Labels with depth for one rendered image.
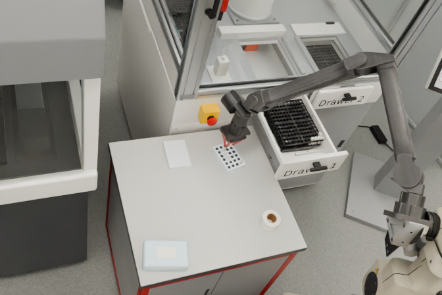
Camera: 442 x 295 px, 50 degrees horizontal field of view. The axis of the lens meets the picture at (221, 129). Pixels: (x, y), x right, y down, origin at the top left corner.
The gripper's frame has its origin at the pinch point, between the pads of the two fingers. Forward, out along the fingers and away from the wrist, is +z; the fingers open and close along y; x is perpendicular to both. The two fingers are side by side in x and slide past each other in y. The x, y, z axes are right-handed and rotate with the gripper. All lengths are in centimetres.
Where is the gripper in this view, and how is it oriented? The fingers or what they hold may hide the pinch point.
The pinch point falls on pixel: (229, 144)
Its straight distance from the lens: 184.0
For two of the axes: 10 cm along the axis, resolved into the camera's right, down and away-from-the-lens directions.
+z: -2.5, 6.1, 7.6
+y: -8.4, 2.5, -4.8
